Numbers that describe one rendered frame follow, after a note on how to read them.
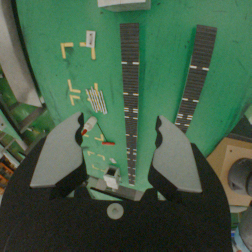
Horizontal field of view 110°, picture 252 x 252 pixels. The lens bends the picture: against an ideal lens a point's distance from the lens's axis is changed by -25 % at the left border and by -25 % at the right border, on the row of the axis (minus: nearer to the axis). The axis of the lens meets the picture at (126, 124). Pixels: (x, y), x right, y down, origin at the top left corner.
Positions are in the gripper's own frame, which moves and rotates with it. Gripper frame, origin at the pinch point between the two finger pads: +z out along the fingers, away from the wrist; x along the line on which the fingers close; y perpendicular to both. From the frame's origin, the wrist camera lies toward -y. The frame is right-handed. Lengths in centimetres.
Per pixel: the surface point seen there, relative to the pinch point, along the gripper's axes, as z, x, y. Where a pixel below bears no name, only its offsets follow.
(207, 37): 18.9, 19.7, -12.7
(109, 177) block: 36, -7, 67
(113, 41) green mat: 29.6, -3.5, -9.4
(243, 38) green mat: 18.3, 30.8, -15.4
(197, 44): 19.9, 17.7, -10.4
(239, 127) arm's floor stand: 24, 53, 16
